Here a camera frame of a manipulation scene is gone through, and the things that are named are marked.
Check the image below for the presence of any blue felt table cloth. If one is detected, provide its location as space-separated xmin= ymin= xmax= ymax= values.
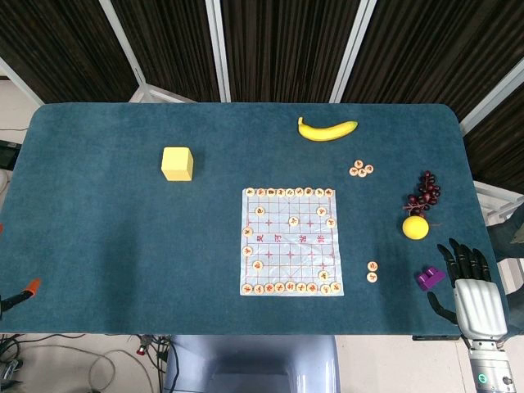
xmin=0 ymin=102 xmax=511 ymax=337

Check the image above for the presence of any white chinese chess board sheet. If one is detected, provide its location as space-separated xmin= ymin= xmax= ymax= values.
xmin=237 ymin=187 xmax=345 ymax=296

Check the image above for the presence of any dark purple grape bunch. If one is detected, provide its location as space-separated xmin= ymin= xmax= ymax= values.
xmin=403 ymin=169 xmax=442 ymax=218

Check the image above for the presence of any dark grey fabric object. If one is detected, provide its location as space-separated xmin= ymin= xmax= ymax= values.
xmin=486 ymin=203 xmax=524 ymax=269

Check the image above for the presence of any grey floor cable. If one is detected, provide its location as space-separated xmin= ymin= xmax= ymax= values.
xmin=0 ymin=333 xmax=165 ymax=393

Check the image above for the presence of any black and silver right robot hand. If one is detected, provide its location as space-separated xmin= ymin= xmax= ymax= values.
xmin=427 ymin=238 xmax=509 ymax=341

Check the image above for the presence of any white partition foot bar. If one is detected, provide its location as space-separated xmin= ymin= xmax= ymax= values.
xmin=128 ymin=81 xmax=198 ymax=103

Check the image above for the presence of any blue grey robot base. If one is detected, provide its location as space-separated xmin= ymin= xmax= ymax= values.
xmin=163 ymin=334 xmax=341 ymax=393

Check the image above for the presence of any black box device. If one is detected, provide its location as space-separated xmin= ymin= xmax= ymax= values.
xmin=0 ymin=140 xmax=21 ymax=169

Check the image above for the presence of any black table bracket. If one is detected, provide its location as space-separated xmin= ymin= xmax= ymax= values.
xmin=411 ymin=334 xmax=464 ymax=342

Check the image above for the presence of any black clamp with orange tip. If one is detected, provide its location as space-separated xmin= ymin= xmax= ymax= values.
xmin=0 ymin=278 xmax=43 ymax=321

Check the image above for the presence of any yellow foam cube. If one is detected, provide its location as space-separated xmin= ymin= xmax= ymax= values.
xmin=160 ymin=147 xmax=195 ymax=182

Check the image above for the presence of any white partition frame post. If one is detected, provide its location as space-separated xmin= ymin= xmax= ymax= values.
xmin=206 ymin=0 xmax=233 ymax=103
xmin=0 ymin=56 xmax=47 ymax=106
xmin=329 ymin=0 xmax=378 ymax=103
xmin=97 ymin=0 xmax=149 ymax=89
xmin=458 ymin=56 xmax=524 ymax=134

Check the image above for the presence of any yellow banana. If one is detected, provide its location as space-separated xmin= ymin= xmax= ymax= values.
xmin=297 ymin=116 xmax=359 ymax=143

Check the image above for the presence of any purple plastic block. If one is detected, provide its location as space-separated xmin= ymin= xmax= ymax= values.
xmin=416 ymin=266 xmax=446 ymax=291

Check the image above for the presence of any white metal rack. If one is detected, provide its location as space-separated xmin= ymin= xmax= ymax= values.
xmin=473 ymin=179 xmax=524 ymax=225

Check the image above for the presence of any yellow round ball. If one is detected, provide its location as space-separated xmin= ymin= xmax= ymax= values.
xmin=401 ymin=216 xmax=431 ymax=240

